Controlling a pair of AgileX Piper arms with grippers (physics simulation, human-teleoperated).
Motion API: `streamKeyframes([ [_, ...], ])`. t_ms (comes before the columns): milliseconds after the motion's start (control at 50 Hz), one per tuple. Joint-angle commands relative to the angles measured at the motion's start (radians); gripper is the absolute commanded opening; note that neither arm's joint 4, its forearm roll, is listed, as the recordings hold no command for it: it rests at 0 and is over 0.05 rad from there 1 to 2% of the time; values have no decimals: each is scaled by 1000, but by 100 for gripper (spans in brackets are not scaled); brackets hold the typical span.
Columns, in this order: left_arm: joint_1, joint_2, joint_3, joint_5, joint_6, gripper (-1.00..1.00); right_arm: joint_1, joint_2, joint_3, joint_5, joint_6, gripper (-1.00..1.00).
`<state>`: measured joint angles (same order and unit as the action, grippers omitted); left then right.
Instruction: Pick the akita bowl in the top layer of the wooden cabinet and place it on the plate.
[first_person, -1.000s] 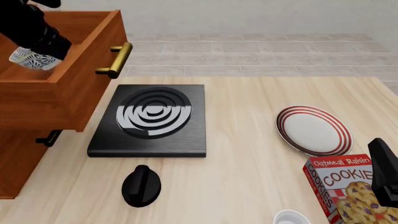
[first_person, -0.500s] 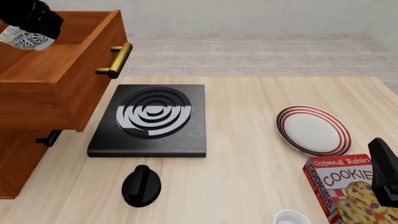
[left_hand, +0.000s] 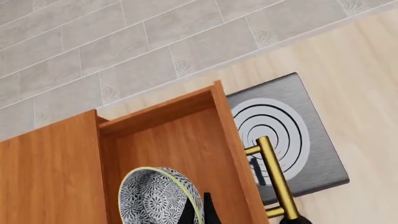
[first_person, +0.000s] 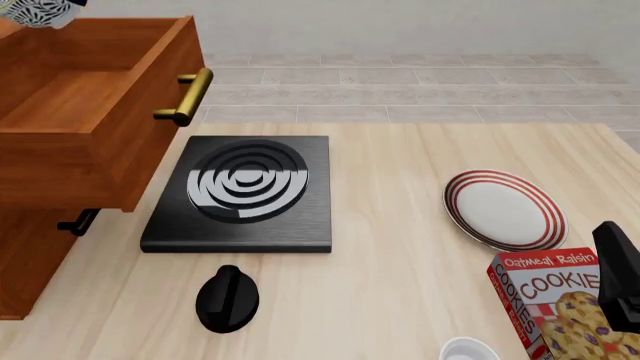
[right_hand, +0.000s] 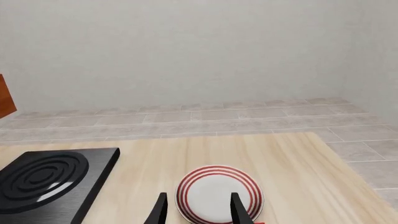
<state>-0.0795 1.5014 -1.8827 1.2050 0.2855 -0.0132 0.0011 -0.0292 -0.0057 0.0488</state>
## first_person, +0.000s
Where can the round black stove knob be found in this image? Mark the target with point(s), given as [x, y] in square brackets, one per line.
[227, 300]

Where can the small white bowl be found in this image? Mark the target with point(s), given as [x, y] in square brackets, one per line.
[467, 350]

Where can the wooden cabinet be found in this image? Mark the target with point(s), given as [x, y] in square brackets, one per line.
[30, 262]

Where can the blue-white patterned bowl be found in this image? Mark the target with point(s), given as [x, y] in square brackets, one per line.
[35, 13]

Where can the flat black stove plate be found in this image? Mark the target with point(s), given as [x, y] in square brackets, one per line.
[240, 232]

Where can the oatmeal raisin cookies box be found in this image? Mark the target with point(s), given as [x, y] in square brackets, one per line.
[555, 300]

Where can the open wooden drawer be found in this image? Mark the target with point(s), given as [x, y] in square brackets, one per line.
[100, 165]

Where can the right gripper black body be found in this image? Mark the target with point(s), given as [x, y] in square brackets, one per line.
[627, 313]

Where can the white plate with red rings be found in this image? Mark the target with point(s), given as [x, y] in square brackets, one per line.
[500, 210]

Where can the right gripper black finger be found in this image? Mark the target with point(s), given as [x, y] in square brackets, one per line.
[620, 262]

